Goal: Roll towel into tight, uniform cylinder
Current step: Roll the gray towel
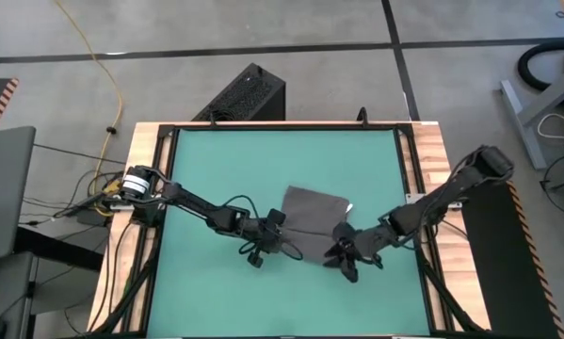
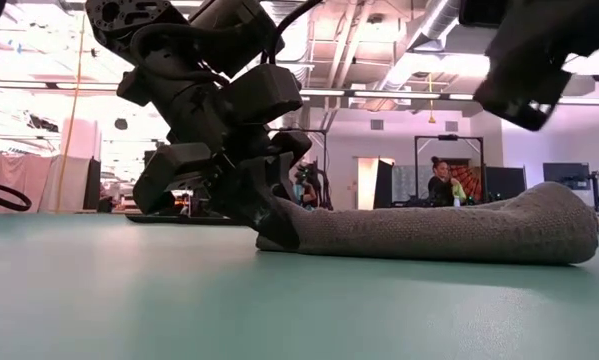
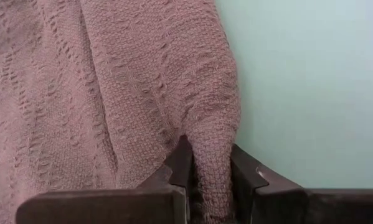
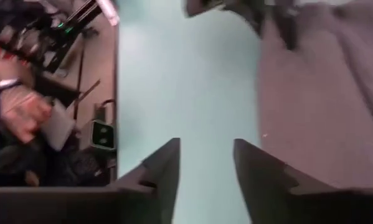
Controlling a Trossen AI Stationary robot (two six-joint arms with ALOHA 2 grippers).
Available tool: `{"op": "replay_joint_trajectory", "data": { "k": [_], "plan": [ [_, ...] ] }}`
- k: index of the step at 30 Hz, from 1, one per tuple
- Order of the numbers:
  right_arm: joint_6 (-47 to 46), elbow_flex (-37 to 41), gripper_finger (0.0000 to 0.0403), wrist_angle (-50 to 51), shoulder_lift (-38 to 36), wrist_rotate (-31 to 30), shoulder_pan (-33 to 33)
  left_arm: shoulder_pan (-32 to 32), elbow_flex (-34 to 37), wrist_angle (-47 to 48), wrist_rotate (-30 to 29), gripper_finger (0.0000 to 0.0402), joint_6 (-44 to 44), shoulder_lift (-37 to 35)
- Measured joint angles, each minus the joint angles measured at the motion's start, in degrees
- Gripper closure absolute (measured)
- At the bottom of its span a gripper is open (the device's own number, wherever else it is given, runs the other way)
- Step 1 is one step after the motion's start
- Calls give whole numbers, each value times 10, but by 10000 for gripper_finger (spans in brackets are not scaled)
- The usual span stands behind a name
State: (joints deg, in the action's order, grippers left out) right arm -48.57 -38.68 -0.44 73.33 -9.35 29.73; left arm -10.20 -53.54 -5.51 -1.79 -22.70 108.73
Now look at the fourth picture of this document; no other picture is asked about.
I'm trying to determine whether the grey-brown towel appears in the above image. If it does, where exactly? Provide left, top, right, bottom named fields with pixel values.
left=257, top=0, right=373, bottom=190

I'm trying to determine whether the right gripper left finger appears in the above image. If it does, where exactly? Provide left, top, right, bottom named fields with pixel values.
left=0, top=138, right=181, bottom=224

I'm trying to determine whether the grey flat device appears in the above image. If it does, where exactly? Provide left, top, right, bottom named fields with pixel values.
left=41, top=99, right=77, bottom=152

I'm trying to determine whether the person's wristband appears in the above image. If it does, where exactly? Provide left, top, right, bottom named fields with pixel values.
left=0, top=77, right=22, bottom=91

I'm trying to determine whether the person's hand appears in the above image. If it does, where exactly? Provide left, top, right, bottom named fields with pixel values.
left=0, top=58, right=54, bottom=144

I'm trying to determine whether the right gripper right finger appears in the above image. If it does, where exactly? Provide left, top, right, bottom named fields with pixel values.
left=233, top=139, right=373, bottom=224

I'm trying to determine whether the silver aluminium bracket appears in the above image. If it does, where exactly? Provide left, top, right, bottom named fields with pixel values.
left=95, top=0, right=121, bottom=26

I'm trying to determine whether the green table mat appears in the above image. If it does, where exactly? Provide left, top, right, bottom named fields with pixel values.
left=116, top=0, right=263, bottom=224

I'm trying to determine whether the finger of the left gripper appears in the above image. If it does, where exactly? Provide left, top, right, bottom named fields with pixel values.
left=271, top=6, right=300, bottom=51
left=232, top=7, right=265, bottom=37

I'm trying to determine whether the grey power strip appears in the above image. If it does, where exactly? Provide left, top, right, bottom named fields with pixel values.
left=88, top=119, right=117, bottom=151

